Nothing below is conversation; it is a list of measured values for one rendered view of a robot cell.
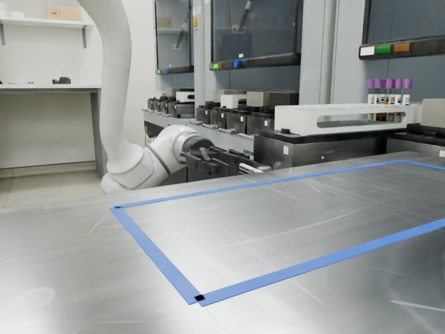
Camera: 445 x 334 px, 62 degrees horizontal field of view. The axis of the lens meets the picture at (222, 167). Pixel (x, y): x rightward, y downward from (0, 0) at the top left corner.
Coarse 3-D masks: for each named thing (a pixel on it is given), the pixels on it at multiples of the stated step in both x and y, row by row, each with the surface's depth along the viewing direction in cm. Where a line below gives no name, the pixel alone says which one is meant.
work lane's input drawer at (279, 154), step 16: (256, 144) 75; (272, 144) 70; (288, 144) 65; (304, 144) 65; (320, 144) 67; (336, 144) 68; (352, 144) 70; (368, 144) 72; (384, 144) 74; (256, 160) 76; (272, 160) 70; (288, 160) 66; (304, 160) 66; (320, 160) 67; (336, 160) 69
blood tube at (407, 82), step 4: (404, 80) 78; (408, 80) 77; (404, 84) 78; (408, 84) 77; (404, 88) 78; (408, 88) 78; (404, 92) 78; (408, 92) 78; (404, 96) 78; (408, 96) 78; (404, 100) 78; (408, 100) 78; (404, 104) 78; (408, 104) 78; (404, 116) 79; (404, 120) 79
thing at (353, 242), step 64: (128, 192) 31; (192, 192) 31; (256, 192) 31; (320, 192) 31; (384, 192) 31; (0, 256) 20; (64, 256) 20; (128, 256) 20; (192, 256) 20; (256, 256) 20; (320, 256) 20; (384, 256) 20; (0, 320) 14; (64, 320) 14; (128, 320) 14; (192, 320) 14; (256, 320) 14; (320, 320) 14; (384, 320) 14
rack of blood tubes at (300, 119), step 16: (288, 112) 70; (304, 112) 66; (320, 112) 67; (336, 112) 69; (352, 112) 71; (368, 112) 73; (384, 112) 74; (400, 112) 82; (288, 128) 71; (304, 128) 67; (320, 128) 81; (336, 128) 70; (352, 128) 72; (368, 128) 73; (384, 128) 75
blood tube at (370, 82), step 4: (368, 80) 83; (372, 80) 83; (368, 84) 83; (372, 84) 83; (368, 88) 84; (372, 88) 83; (368, 92) 84; (372, 92) 83; (368, 96) 84; (372, 96) 83; (368, 100) 84; (372, 100) 84; (368, 116) 85; (372, 116) 84
